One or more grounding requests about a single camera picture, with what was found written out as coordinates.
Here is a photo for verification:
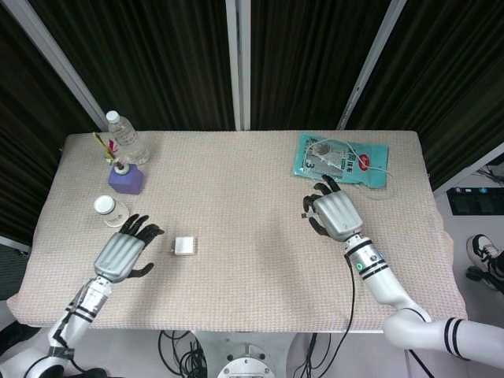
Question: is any white USB cable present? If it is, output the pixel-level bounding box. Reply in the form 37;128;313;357
298;136;398;220

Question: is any grey frame rail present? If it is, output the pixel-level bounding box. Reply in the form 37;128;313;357
0;235;32;259

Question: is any black and white sneaker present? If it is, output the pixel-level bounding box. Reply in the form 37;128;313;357
466;233;504;272

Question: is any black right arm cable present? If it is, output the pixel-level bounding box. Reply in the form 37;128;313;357
324;254;358;378

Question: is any white charger block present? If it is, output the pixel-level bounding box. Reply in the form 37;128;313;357
171;235;198;257

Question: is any teal cleaning cloth package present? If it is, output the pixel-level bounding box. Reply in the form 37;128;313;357
291;132;391;190

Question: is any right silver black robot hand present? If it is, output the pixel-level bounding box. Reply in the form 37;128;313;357
301;174;365;242

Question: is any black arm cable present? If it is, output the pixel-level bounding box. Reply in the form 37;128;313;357
49;287;91;371
324;254;358;378

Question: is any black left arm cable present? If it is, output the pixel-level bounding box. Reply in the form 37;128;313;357
49;287;91;371

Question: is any white aluminium frame post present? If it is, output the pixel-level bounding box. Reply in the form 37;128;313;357
335;0;411;130
431;141;504;198
224;0;252;132
6;0;109;125

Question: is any black chair base leg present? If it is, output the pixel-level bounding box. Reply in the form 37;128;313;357
466;265;504;292

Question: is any clear plastic water bottle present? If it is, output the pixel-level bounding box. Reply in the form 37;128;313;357
105;110;151;165

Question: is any black floor cable bundle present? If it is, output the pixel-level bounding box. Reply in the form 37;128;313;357
157;329;208;378
297;333;332;378

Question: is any flower sprig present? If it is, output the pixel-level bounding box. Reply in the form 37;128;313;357
91;132;127;169

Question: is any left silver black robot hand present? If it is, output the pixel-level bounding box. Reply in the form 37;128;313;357
92;213;165;284

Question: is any round metal robot base flange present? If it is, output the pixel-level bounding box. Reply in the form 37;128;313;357
216;342;276;378

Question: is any beige waffle table cloth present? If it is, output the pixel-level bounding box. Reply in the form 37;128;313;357
6;129;469;330

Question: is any black pleated curtain panel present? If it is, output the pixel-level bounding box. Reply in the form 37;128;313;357
346;0;504;194
250;0;393;131
29;0;237;133
0;0;94;245

